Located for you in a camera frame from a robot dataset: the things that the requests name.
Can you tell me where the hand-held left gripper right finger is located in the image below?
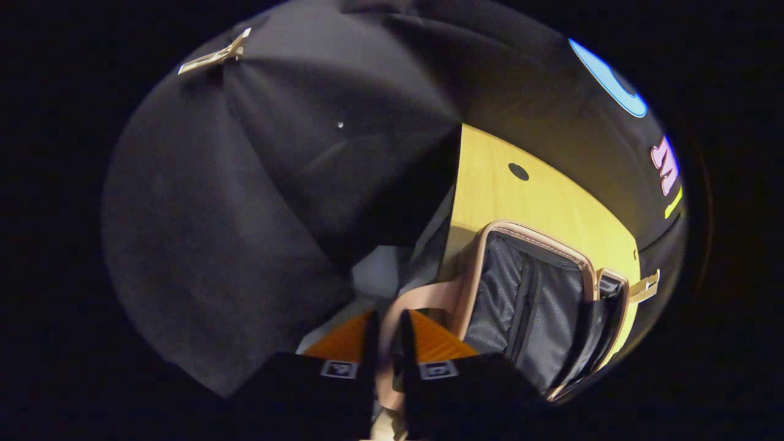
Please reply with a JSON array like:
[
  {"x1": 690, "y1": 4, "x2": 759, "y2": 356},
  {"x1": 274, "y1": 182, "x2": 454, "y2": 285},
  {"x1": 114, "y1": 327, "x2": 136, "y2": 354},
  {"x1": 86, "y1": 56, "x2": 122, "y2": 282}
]
[{"x1": 392, "y1": 309, "x2": 552, "y2": 441}]

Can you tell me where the black backdrop cloth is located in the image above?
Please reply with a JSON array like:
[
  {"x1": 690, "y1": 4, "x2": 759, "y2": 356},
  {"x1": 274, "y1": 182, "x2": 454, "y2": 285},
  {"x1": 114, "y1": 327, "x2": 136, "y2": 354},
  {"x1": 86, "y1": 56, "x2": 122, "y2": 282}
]
[{"x1": 101, "y1": 0, "x2": 688, "y2": 399}]

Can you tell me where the silver cloth clip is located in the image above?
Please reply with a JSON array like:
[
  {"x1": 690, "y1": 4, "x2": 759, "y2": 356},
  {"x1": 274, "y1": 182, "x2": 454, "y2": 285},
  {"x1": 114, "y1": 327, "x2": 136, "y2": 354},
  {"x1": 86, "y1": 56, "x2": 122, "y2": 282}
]
[{"x1": 177, "y1": 27, "x2": 252, "y2": 76}]

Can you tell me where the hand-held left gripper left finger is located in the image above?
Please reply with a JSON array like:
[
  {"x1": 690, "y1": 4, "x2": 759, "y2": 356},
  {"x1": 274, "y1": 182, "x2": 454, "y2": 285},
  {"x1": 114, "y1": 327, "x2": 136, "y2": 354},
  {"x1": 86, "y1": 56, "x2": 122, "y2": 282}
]
[{"x1": 233, "y1": 309, "x2": 381, "y2": 441}]

